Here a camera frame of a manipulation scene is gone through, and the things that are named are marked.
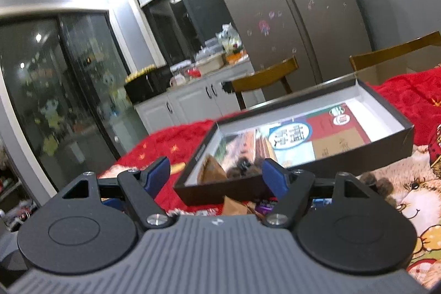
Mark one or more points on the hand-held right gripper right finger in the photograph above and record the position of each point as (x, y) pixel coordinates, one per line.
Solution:
(275, 177)

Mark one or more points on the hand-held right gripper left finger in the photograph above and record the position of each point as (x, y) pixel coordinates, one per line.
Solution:
(156, 174)

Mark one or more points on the kraft paper snack packet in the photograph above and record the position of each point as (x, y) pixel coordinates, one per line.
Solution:
(237, 208)

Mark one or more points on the cream lace scrunchie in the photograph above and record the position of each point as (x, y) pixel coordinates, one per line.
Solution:
(193, 213)

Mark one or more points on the black cardboard box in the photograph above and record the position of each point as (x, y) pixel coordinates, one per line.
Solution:
(213, 194)

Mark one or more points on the red printed bear blanket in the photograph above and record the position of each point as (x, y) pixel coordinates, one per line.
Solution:
(165, 142)

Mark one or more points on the black claw hair clip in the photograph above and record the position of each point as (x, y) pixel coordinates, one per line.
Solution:
(245, 163)

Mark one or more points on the colourful printed paper sheet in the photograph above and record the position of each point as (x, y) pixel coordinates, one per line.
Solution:
(310, 137)

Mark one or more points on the brown striped snack packet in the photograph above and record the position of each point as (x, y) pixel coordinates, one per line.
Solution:
(212, 170)

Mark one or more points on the white kitchen cabinet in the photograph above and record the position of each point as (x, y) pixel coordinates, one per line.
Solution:
(193, 101)

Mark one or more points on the black microwave oven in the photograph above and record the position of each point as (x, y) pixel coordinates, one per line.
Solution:
(148, 87)

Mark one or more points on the white mug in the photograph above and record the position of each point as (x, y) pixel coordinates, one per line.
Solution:
(175, 80)

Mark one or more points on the yellow cloth cover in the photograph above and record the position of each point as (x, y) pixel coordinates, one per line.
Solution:
(141, 73)

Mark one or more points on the wooden chair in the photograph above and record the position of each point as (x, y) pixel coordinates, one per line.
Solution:
(396, 54)
(265, 75)

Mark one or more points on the beige storage container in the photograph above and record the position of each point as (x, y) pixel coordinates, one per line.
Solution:
(210, 64)

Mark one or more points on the orange box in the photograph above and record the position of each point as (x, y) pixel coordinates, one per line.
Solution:
(237, 57)

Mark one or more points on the glass sliding door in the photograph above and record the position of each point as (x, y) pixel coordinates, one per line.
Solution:
(51, 90)

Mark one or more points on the clear plastic containers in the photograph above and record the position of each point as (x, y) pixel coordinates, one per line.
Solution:
(210, 47)

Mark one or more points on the plastic bag of snacks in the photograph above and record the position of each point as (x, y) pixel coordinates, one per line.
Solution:
(229, 39)

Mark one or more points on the cartoon girl fridge sticker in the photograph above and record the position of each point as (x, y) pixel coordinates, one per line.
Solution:
(264, 27)

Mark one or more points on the silver refrigerator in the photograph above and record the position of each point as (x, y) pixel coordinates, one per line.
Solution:
(275, 4)

